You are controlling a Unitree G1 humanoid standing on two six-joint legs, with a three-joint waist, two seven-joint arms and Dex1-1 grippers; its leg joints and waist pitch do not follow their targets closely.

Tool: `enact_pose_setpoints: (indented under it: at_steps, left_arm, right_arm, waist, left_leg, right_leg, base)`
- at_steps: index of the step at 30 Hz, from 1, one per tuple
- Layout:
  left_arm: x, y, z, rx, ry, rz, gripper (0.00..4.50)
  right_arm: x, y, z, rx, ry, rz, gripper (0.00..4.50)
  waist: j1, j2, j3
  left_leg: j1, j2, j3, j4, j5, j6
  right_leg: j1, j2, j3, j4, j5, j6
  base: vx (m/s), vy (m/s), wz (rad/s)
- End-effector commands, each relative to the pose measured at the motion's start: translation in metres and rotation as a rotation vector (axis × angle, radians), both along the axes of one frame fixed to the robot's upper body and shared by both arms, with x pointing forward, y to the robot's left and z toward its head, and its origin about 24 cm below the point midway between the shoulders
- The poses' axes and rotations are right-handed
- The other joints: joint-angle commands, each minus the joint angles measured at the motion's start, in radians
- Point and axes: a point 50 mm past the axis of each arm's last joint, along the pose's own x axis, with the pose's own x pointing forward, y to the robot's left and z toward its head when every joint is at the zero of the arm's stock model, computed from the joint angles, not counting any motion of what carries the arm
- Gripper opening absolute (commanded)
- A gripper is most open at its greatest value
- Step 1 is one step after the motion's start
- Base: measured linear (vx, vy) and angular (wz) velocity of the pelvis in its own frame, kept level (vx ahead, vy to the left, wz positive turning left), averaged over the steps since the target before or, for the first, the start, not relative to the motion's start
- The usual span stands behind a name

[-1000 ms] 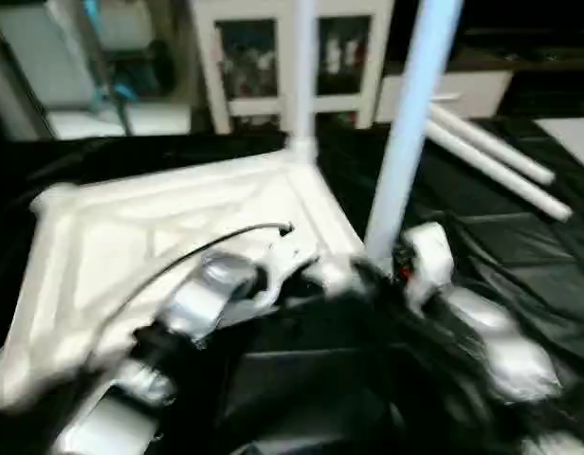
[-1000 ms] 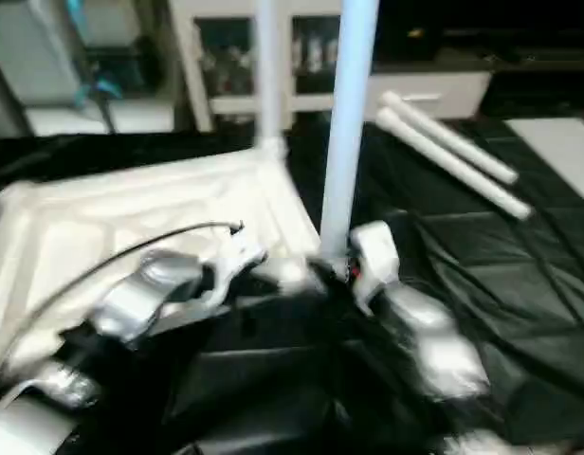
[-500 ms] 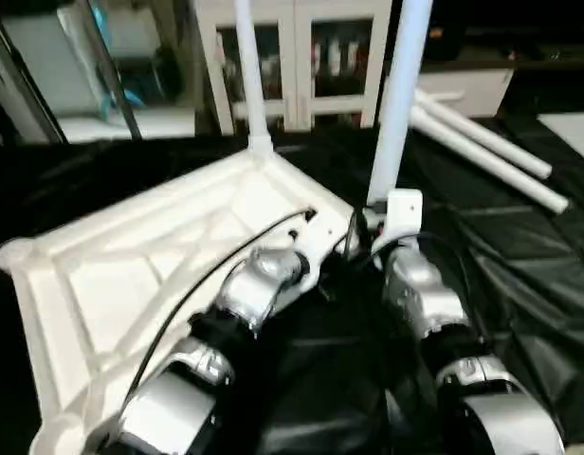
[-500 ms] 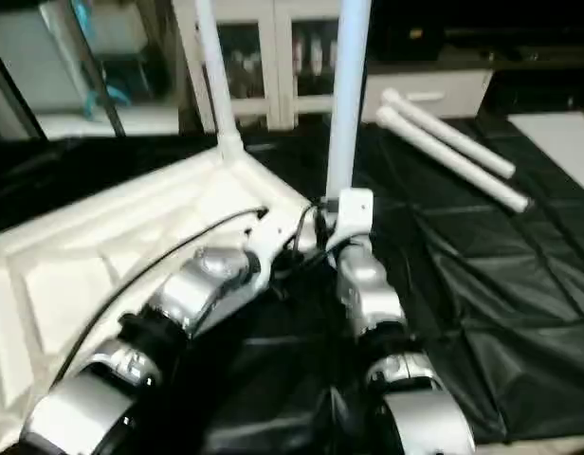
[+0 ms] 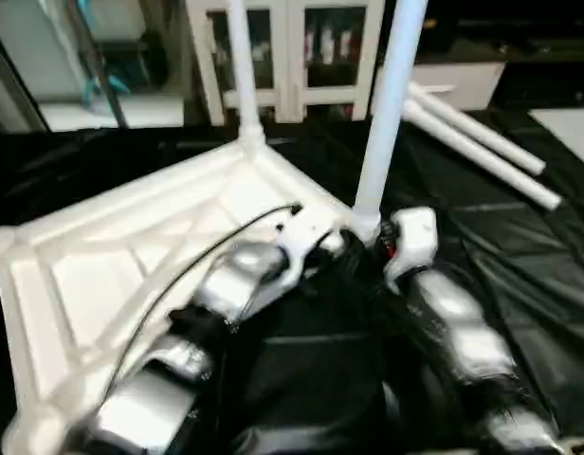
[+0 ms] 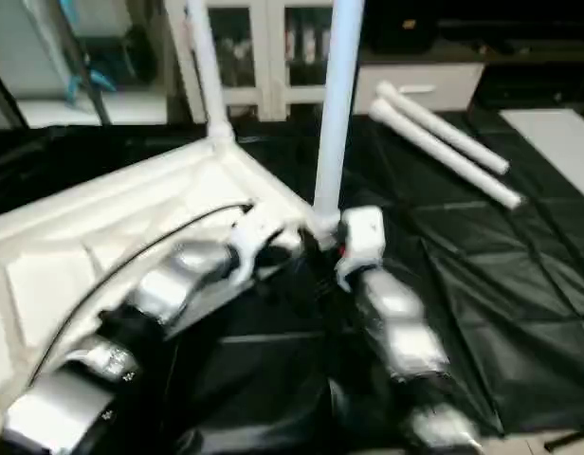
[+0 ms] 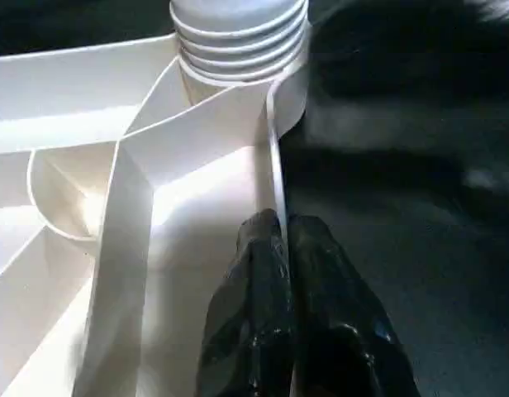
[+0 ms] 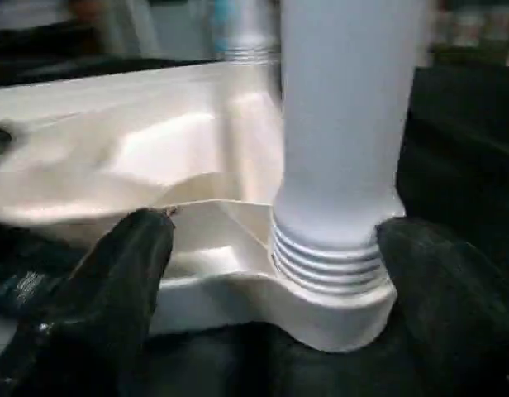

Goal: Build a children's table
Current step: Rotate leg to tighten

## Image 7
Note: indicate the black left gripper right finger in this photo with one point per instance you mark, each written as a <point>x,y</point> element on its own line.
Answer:
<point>345,331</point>

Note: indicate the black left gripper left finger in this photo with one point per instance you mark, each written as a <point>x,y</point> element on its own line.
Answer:
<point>250,322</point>

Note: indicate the white plastic table top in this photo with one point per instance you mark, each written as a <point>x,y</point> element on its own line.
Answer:
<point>89,124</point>

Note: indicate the white plastic table leg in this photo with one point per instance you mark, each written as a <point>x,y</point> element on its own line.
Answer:
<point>238,33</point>

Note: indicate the black work mat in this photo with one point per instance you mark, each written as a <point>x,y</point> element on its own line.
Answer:
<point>420,273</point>

